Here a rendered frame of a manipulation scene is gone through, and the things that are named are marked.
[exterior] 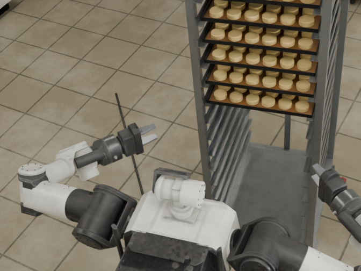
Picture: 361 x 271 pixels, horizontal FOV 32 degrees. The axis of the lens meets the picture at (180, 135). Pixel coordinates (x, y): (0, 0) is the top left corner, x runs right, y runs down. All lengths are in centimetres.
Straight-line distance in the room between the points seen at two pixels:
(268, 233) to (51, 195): 59
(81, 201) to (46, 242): 164
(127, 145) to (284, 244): 74
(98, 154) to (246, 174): 136
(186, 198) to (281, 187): 170
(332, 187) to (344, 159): 167
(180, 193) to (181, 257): 15
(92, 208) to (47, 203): 15
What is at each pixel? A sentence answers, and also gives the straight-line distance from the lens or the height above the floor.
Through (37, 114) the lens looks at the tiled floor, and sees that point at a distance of 405.
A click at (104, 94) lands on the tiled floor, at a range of 407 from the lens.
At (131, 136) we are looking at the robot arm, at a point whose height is 112.
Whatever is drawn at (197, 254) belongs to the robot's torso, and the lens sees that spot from 153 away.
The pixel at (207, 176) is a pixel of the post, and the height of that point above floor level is 55.
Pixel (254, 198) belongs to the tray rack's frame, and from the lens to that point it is 314.
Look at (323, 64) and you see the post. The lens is 217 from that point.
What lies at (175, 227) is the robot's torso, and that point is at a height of 129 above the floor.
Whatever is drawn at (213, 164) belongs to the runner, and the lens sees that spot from 269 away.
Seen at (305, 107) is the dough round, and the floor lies 97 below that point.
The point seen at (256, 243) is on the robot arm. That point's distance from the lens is 153.
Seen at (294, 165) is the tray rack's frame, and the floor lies 15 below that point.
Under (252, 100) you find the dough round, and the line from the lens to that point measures 239.
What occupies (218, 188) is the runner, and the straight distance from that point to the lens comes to 284.
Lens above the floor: 252
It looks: 43 degrees down
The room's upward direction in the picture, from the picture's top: 7 degrees counter-clockwise
